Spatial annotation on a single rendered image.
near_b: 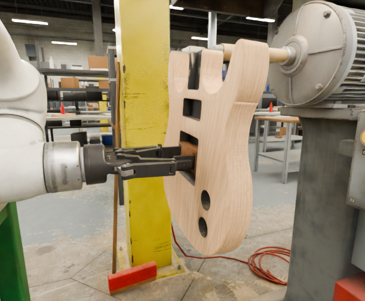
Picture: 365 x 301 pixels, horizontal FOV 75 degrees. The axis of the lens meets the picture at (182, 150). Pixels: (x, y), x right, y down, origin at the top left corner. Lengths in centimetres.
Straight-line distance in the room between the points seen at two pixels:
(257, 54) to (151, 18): 117
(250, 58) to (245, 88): 4
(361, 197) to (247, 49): 38
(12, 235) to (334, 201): 89
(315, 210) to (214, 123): 58
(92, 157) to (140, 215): 116
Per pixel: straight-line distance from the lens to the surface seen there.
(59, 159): 43
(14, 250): 79
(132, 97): 140
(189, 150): 50
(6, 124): 48
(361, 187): 59
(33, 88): 50
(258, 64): 37
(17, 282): 84
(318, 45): 68
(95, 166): 44
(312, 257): 98
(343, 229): 86
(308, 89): 68
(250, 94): 37
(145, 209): 156
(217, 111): 40
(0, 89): 49
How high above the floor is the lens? 113
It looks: 12 degrees down
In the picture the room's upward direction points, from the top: straight up
